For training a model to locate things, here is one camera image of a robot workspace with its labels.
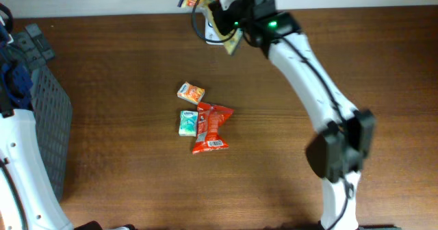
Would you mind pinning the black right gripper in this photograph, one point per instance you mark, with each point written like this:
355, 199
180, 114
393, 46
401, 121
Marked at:
220, 18

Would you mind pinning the cream snack bag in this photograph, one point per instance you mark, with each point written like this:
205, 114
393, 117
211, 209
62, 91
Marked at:
199, 12

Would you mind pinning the orange tissue pack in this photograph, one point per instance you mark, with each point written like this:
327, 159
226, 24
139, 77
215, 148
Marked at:
190, 93

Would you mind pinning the red snack bag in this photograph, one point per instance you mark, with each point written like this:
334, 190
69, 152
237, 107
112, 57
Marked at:
210, 119

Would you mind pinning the green tissue pack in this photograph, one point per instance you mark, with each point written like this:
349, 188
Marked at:
188, 123

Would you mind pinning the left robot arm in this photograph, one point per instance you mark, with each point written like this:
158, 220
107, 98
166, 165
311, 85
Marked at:
27, 198

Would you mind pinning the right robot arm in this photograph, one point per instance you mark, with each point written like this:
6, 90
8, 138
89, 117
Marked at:
343, 133

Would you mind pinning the white barcode scanner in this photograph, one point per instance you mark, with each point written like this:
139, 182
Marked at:
211, 34

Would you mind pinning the grey plastic mesh basket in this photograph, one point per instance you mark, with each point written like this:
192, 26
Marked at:
53, 112

